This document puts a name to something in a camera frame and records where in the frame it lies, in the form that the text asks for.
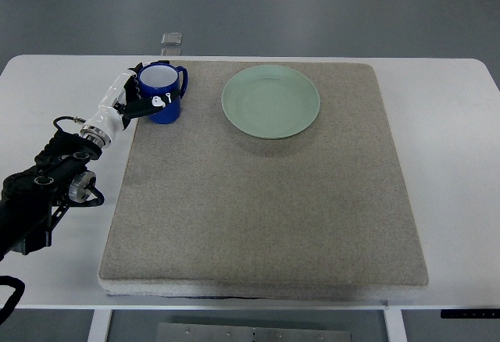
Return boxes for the beige fabric mat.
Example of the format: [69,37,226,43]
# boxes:
[98,61,428,300]

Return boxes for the black table control panel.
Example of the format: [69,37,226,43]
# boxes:
[440,308,500,319]

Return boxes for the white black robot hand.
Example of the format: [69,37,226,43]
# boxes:
[80,62,165,148]

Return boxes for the light green plate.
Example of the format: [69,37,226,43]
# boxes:
[221,65,320,140]

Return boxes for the blue mug white inside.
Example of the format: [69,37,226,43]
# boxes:
[137,62,188,124]

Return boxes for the metal floor socket plate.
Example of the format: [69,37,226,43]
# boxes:
[161,32,182,46]

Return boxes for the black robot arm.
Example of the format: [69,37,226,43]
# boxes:
[1,116,105,258]

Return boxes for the white table leg frame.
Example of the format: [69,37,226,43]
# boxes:
[87,306,408,342]

